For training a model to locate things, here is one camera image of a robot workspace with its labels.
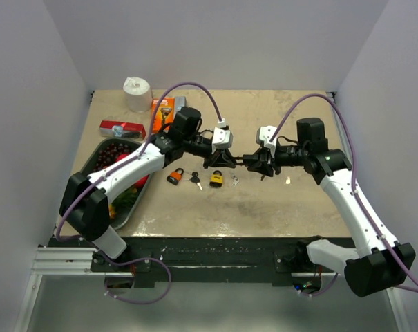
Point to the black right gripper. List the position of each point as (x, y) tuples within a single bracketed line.
[(265, 164)]

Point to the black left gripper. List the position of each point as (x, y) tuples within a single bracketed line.
[(220, 158)]

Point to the yellow padlock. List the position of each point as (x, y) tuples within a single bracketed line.
[(216, 180)]

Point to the black head key set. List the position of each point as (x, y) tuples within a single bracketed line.
[(194, 178)]

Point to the black padlock with keys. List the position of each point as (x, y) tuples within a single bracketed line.
[(241, 159)]

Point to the orange padlock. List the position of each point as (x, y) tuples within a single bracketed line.
[(175, 176)]

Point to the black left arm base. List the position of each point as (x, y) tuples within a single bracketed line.
[(132, 269)]

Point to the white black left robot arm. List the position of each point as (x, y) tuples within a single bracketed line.
[(87, 197)]

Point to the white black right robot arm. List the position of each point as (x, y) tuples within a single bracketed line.
[(377, 261)]

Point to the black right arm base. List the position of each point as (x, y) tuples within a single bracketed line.
[(294, 259)]

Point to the orange razor box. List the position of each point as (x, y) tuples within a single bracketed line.
[(164, 114)]

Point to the red apple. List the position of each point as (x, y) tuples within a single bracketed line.
[(142, 181)]

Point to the dark grey fruit tray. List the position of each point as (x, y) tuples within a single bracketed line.
[(122, 216)]

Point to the white toilet paper roll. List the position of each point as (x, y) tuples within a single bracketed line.
[(138, 94)]

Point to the green leaves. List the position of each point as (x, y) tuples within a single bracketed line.
[(126, 199)]

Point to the dark red grape bunch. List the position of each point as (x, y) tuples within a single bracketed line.
[(106, 157)]

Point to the red toothpaste box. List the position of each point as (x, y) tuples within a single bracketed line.
[(122, 129)]

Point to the orange spiky fruit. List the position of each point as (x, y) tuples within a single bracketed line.
[(112, 211)]

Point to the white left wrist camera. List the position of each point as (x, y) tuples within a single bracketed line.
[(222, 136)]

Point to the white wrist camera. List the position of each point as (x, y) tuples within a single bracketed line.
[(264, 138), (222, 136)]

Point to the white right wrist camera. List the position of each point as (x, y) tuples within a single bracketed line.
[(264, 138)]

